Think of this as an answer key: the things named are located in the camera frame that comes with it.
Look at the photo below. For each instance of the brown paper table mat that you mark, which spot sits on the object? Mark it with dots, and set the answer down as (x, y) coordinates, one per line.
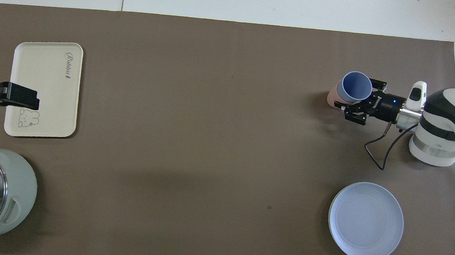
(218, 143)

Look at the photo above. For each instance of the cream rabbit print tray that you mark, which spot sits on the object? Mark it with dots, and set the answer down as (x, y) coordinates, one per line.
(43, 74)

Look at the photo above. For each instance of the pink plastic cup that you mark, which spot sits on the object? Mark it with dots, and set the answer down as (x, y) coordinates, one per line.
(333, 98)

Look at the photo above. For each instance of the blue plastic cup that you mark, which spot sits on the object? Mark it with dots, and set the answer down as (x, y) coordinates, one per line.
(356, 86)

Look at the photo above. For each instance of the pale green cooking pot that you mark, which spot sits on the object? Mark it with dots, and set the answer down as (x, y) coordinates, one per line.
(22, 185)

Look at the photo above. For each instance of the pale blue plate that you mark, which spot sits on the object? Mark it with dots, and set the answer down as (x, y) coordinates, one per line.
(365, 221)

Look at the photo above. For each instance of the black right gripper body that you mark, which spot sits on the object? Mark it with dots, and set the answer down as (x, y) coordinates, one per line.
(387, 106)

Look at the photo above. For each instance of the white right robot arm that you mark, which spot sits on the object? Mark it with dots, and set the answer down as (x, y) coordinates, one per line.
(444, 118)

